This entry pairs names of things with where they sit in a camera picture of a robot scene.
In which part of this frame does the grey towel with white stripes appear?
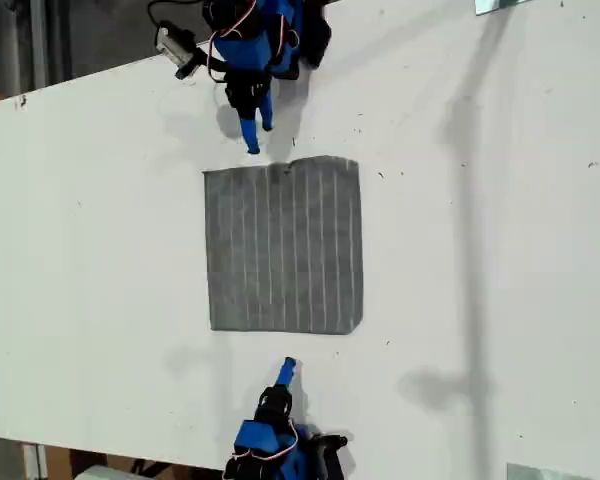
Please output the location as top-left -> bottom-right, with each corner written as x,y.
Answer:
202,154 -> 365,336

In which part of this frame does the red white wire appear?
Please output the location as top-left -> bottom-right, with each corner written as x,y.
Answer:
207,0 -> 259,84
232,422 -> 301,461

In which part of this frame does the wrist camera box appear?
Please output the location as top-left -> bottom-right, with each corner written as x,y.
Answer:
154,19 -> 201,81
309,433 -> 349,459

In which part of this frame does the white post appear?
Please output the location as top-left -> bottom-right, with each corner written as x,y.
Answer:
22,442 -> 49,480

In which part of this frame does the black camera cable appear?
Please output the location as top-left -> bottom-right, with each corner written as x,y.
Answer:
147,0 -> 211,26

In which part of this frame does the black camera stalk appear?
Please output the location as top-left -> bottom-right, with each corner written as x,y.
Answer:
192,47 -> 231,72

